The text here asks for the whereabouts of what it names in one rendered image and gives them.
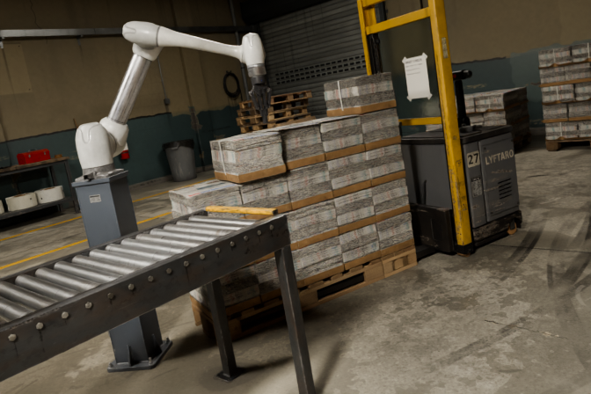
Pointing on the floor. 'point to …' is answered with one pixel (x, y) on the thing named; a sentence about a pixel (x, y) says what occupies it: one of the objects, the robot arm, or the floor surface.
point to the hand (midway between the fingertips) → (264, 116)
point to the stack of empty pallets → (273, 112)
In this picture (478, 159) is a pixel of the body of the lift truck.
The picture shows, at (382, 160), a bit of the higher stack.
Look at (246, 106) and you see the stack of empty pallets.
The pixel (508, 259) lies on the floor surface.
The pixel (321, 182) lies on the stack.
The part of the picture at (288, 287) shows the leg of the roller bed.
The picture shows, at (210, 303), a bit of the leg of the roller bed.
